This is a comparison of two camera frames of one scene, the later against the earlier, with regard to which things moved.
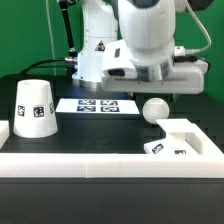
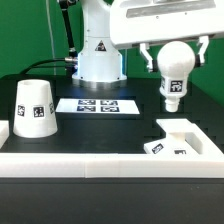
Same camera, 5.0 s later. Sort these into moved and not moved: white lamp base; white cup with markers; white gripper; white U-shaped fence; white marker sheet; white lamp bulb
Moved: white gripper; white lamp bulb
Not moved: white U-shaped fence; white marker sheet; white cup with markers; white lamp base
